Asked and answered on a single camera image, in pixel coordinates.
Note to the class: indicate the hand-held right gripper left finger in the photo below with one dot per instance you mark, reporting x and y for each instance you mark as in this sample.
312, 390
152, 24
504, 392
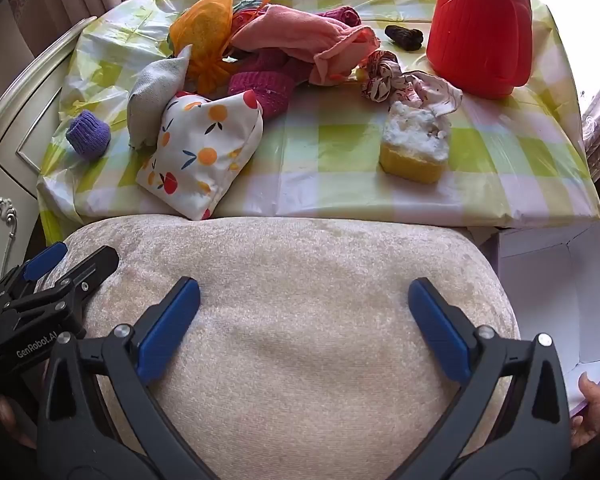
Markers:
170, 330

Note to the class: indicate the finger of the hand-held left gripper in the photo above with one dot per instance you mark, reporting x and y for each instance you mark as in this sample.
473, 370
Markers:
97, 265
45, 260

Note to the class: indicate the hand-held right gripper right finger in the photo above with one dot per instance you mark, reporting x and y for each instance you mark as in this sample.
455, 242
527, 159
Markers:
440, 330

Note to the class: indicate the purple cardboard box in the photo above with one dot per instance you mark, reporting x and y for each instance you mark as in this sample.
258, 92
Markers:
540, 285

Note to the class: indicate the purple knitted sock roll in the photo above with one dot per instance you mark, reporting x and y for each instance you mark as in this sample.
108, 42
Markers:
87, 135

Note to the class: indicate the white fruit print pouch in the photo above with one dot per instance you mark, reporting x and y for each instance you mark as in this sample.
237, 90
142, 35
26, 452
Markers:
195, 160

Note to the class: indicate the yellow sponge with white scrubber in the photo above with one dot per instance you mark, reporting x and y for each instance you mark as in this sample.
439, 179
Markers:
410, 160

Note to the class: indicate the grey fabric pouch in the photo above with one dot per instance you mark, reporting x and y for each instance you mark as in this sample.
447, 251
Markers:
155, 90

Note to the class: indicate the white red patterned scarf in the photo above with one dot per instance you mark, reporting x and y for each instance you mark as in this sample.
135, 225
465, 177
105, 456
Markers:
435, 95

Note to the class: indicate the magenta knitted sock roll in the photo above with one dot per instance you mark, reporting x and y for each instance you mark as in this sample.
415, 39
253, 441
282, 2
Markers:
342, 15
260, 87

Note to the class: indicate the patterned fabric scrunchie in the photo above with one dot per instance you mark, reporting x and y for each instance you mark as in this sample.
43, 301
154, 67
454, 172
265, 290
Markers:
380, 77

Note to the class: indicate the orange mesh bag with sponge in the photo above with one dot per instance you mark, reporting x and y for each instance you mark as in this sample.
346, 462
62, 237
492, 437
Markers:
205, 25

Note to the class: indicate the dark brown hair clip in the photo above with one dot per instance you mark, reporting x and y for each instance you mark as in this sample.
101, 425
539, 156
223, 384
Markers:
404, 37

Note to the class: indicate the pink towel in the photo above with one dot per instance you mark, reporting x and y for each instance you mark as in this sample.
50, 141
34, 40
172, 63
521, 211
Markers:
290, 35

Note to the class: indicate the person's left hand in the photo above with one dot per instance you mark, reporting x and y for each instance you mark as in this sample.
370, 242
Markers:
12, 422

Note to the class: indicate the white carved cabinet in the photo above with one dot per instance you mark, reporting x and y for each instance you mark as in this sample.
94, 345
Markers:
10, 160

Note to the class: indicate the beige velvet stool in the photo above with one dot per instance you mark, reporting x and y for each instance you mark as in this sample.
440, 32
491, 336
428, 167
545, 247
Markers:
290, 310

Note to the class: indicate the green checkered plastic tablecloth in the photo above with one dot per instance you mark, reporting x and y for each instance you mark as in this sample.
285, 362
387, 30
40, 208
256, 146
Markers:
330, 160

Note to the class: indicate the red plastic thermos jug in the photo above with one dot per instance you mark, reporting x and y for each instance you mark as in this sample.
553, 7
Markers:
480, 35

